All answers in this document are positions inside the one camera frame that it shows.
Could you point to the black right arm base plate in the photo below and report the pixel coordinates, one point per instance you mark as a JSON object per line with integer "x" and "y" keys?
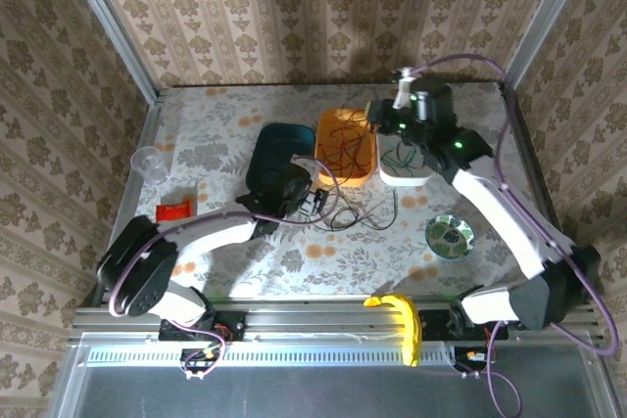
{"x": 436, "y": 325}

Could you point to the teal plastic tray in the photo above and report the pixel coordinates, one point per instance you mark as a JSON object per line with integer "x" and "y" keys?
{"x": 279, "y": 144}

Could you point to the orange plastic tray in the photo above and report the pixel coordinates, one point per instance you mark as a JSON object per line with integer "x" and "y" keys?
{"x": 325, "y": 168}

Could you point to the yellow banana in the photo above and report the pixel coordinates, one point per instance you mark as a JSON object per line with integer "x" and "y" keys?
{"x": 409, "y": 320}

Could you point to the clear plastic cup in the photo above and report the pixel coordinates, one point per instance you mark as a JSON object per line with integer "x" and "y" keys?
{"x": 147, "y": 161}

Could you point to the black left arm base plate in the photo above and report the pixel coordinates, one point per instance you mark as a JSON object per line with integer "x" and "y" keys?
{"x": 236, "y": 325}

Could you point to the aluminium corner post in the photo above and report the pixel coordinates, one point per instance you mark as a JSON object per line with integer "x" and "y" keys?
{"x": 112, "y": 31}
{"x": 544, "y": 21}

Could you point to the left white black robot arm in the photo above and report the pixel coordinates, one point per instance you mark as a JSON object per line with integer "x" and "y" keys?
{"x": 220, "y": 232}

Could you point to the aluminium side rail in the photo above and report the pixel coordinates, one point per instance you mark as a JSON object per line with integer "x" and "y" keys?
{"x": 126, "y": 193}
{"x": 526, "y": 144}

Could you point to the red packet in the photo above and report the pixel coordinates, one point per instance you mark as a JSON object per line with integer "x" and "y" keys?
{"x": 174, "y": 211}

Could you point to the floral tablecloth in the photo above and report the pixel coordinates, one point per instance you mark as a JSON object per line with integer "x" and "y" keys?
{"x": 245, "y": 105}

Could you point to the leaf patterned bowl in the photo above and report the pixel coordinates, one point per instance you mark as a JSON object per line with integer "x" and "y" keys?
{"x": 449, "y": 237}

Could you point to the long aluminium base rail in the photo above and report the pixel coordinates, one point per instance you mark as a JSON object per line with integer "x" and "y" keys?
{"x": 318, "y": 320}

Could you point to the white plastic tray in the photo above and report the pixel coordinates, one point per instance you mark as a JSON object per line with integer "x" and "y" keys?
{"x": 406, "y": 175}

